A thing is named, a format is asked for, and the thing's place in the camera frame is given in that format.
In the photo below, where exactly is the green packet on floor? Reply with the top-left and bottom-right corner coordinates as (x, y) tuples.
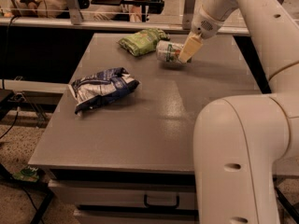
(12, 166), (39, 183)

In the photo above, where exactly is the grey drawer cabinet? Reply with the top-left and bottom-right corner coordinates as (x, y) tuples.
(30, 34), (262, 224)

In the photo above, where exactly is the blue white chip bag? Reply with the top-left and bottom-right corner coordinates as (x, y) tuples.
(68, 67), (139, 114)

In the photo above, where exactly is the black cable on floor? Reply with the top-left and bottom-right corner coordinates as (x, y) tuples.
(0, 16), (48, 224)

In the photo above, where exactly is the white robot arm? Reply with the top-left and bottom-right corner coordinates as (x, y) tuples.
(179, 0), (299, 224)

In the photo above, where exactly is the green jalapeno chip bag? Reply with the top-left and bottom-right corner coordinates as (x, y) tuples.
(118, 28), (170, 57)

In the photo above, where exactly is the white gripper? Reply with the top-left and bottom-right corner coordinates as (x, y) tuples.
(178, 5), (225, 63)

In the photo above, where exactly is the metal railing frame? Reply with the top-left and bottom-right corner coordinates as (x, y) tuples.
(0, 0), (288, 37)

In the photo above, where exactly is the silver 7up soda can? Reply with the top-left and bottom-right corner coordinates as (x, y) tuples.
(156, 40), (183, 63)

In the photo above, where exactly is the black drawer handle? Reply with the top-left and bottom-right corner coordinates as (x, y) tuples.
(143, 194), (180, 210)

